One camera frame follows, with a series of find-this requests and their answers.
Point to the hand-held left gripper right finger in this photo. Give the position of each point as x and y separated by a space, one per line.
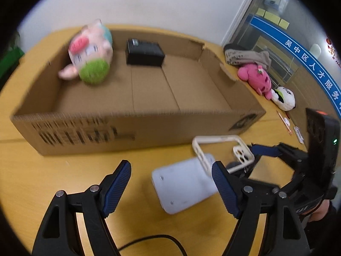
223 186

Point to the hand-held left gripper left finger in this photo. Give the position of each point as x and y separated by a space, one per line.
117 189

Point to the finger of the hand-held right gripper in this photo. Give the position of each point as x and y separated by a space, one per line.
249 169
263 150

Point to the white plastic device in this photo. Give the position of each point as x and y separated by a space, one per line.
181 184

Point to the cream phone case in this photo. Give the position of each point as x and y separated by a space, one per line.
218 138

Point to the brown cardboard box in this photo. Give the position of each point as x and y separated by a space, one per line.
80 136

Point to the person's right forearm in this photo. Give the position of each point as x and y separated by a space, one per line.
319 224

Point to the small white packet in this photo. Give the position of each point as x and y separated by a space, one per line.
299 135

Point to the white green plush toy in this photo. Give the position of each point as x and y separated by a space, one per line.
286 100

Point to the red round window sticker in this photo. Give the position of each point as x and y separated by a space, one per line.
333 52

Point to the grey cloth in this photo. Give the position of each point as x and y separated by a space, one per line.
237 56

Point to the blue window banner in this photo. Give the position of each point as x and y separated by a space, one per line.
293 48

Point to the yellow sticky note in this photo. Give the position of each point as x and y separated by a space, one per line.
284 24
268 15
276 19
261 12

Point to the pink teal pig plush toy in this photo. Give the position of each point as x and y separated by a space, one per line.
90 53

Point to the black box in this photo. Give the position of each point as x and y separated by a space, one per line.
145 53

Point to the green foam roll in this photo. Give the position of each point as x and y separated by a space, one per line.
16 53

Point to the white window frame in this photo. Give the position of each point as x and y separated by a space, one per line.
239 13

